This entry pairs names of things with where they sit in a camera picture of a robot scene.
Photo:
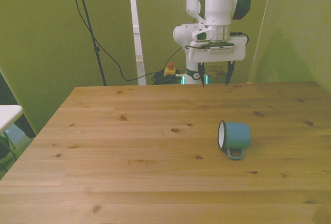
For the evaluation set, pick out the black tripod stand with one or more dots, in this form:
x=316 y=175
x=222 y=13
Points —
x=89 y=27

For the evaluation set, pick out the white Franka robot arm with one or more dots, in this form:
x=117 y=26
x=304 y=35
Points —
x=219 y=1

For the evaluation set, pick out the white vertical post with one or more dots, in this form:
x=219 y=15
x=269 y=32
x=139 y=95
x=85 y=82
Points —
x=136 y=27

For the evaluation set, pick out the yellow emergency stop button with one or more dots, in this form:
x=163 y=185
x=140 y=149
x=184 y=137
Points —
x=169 y=70

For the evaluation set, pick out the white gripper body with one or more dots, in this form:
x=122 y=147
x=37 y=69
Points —
x=219 y=57

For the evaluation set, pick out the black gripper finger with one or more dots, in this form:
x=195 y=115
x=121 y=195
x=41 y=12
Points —
x=229 y=74
x=201 y=75

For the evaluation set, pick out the blue enamel mug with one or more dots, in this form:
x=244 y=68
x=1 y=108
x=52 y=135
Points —
x=236 y=136

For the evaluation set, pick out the dark slanted stand leg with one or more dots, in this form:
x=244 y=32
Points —
x=22 y=124

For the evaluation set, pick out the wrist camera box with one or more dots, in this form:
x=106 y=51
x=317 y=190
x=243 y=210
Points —
x=221 y=48

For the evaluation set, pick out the white side table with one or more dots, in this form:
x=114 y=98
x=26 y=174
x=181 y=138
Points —
x=7 y=116

